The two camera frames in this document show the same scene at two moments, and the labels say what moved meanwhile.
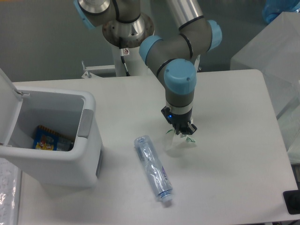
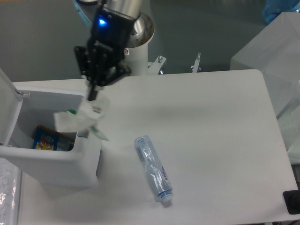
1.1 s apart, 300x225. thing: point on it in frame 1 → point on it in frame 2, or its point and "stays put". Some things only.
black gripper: [178, 121] → [102, 60]
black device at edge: [292, 200] stays put
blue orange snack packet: [45, 139] stays put
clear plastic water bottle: [154, 168] stays put
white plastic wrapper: [188, 139] → [86, 117]
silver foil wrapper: [64, 146] stays put
